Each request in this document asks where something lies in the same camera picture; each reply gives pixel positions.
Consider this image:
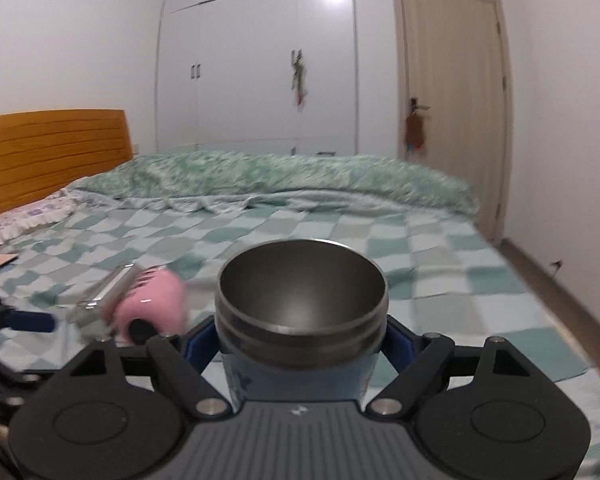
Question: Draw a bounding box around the purple floral pillow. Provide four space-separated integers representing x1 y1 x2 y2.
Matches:
0 195 83 257

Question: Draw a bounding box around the green patterned quilt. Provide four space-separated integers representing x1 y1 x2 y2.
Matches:
66 150 481 217

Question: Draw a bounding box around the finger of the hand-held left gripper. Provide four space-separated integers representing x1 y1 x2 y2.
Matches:
0 308 59 334

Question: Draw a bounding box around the blue steel cup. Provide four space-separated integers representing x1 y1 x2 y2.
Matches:
215 240 390 414

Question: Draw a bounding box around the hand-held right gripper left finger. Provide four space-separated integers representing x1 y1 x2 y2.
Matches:
56 314 234 419

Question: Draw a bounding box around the checkered bed sheet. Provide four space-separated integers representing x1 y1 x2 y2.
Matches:
0 194 600 480

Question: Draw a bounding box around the green pink hanging ornament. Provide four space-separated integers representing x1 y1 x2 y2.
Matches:
291 50 310 111

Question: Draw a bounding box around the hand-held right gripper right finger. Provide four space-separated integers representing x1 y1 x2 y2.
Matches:
364 314 552 419

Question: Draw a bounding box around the brown hanging ornament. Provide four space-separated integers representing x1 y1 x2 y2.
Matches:
403 110 427 153

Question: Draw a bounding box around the wooden headboard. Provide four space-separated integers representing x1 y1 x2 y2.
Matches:
0 109 134 217

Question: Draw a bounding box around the white wardrobe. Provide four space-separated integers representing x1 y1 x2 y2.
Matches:
154 0 359 157

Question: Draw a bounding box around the beige door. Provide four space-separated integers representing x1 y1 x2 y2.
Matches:
391 0 514 247

